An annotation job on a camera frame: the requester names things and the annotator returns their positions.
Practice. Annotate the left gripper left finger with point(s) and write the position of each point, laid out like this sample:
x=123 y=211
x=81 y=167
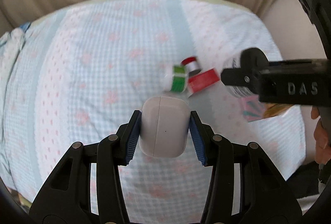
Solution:
x=85 y=186

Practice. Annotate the person's right hand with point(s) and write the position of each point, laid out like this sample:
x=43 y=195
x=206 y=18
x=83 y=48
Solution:
x=322 y=144

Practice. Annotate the light blue patterned bedspread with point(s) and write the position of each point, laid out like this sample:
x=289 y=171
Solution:
x=83 y=71

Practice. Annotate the red capped silver jar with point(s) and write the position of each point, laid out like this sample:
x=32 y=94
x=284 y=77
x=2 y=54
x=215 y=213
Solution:
x=191 y=65

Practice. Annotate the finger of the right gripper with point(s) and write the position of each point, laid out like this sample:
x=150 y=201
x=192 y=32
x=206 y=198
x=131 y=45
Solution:
x=253 y=60

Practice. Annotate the red rectangular box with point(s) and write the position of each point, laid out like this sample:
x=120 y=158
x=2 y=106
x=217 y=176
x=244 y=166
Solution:
x=202 y=81

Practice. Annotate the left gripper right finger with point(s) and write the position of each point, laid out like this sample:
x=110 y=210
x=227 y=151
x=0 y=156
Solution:
x=245 y=185

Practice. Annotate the green labelled white bottle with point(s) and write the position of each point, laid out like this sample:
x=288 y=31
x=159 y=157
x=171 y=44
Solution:
x=174 y=79

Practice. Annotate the pink cardboard box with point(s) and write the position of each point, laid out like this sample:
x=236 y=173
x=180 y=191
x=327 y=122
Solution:
x=253 y=110

